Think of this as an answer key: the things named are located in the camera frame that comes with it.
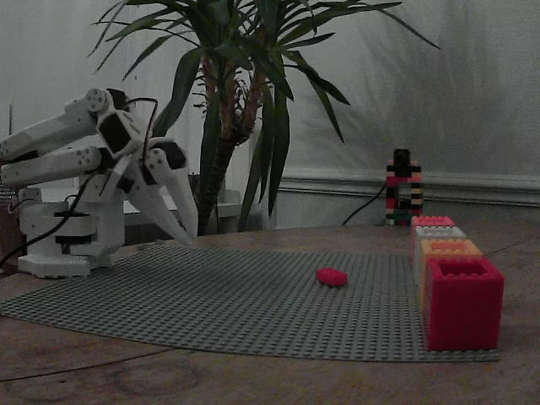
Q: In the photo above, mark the white Lego brick box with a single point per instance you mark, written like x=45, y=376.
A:
x=439, y=232

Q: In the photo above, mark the dark red Lego brick box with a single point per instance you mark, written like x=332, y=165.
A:
x=464, y=312

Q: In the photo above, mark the small black webcam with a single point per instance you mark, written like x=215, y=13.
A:
x=401, y=155

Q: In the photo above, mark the small red brick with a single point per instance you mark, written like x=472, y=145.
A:
x=332, y=277

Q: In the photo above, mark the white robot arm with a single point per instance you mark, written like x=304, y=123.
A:
x=46, y=131

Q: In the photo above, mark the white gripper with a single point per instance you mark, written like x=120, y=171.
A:
x=141, y=174

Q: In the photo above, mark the multicolour brick tower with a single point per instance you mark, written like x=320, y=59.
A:
x=396, y=198

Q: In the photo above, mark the pink-red Lego brick box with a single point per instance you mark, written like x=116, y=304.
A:
x=432, y=220

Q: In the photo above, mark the orange Lego brick box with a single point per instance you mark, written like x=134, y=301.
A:
x=453, y=248

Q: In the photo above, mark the tall green yucca plant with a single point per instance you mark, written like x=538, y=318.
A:
x=228, y=126

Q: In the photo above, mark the grey studded baseplate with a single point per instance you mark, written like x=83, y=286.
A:
x=211, y=295

